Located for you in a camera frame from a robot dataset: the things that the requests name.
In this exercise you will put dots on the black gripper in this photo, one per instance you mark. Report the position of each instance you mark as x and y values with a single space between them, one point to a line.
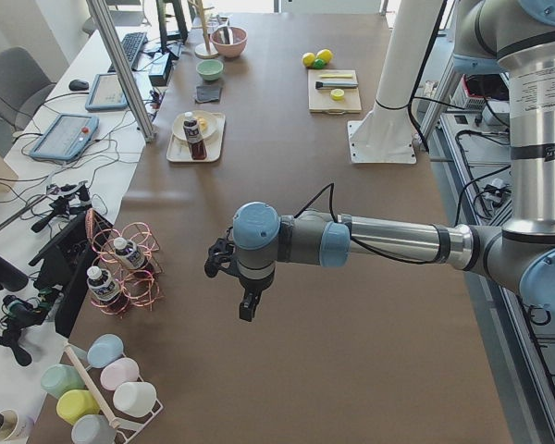
253 289

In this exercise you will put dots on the glazed ring donut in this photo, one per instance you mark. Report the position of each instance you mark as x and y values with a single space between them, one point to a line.
203 123

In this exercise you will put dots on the white round plate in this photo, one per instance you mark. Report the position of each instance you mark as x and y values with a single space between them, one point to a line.
211 118

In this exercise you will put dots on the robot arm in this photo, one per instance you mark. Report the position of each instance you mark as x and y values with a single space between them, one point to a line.
514 37

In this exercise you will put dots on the dark tea bottle on tray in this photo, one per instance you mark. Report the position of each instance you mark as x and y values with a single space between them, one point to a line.
194 137

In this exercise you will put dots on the cream rabbit tray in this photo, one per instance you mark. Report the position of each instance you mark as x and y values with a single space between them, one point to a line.
178 151

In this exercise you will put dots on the tea bottle in rack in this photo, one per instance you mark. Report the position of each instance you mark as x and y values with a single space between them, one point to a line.
107 295
132 257

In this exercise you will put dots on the pink cup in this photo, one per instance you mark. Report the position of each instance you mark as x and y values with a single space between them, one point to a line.
120 371

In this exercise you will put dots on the white cup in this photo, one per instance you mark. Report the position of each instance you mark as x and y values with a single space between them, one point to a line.
135 398

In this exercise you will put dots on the blue cup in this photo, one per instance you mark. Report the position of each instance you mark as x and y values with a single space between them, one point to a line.
105 350

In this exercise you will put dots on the white cup rack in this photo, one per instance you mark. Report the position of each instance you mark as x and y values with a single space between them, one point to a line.
128 427

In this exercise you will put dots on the black box stand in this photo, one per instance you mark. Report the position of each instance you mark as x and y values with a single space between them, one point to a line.
64 261

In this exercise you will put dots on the grey cup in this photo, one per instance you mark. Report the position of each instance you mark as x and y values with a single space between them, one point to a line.
93 429

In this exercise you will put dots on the yellow cup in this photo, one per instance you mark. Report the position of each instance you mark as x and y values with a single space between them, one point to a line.
76 403

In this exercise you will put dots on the green cup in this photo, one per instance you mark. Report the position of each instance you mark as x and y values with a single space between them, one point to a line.
61 378

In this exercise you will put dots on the grey folded cloth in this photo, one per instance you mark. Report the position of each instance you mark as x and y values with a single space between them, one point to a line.
207 93

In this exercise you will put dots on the wooden cutting board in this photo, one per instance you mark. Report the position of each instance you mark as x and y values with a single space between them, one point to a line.
320 101

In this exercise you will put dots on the half lemon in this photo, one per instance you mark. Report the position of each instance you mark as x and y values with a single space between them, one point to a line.
337 94

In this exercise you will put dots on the steel muddler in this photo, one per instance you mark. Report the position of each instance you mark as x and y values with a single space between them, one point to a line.
330 85

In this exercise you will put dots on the green bowl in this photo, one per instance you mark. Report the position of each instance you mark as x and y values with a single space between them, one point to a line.
210 69

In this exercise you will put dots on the yellow plastic knife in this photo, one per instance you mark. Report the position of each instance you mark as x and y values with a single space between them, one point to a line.
336 76

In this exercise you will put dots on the near teach pendant tablet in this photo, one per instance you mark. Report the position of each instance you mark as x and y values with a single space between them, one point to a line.
66 138

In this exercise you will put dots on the teach pendant tablet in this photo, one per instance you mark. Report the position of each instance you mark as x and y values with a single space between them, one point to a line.
66 138
106 94

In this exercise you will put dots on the green lime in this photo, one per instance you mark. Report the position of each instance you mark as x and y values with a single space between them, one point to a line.
318 64

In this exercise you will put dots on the upper yellow lemon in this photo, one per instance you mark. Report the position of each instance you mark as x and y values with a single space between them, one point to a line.
308 59

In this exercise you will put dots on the yellow lemon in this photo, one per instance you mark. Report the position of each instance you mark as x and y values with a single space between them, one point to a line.
308 59
325 55

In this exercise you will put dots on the far teach pendant tablet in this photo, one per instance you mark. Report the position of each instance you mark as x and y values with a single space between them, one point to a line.
106 94

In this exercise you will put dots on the lower yellow lemon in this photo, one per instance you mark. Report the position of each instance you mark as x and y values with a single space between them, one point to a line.
325 55

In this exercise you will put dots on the pink bowl with ice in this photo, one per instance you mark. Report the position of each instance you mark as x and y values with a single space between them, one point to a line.
234 50

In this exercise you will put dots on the metal tin cup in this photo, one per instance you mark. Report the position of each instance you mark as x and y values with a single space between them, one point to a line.
14 425

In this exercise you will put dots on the black computer mouse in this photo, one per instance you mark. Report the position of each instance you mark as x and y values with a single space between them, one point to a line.
78 85

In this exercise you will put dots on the black keyboard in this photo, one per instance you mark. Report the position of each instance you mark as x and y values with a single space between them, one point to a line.
132 44

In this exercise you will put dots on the grey office chair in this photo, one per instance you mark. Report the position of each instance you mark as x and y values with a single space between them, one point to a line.
24 87

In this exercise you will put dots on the copper wire bottle rack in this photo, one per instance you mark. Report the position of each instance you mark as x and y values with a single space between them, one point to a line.
136 288

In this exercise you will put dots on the aluminium frame post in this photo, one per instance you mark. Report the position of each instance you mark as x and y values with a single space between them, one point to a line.
105 25

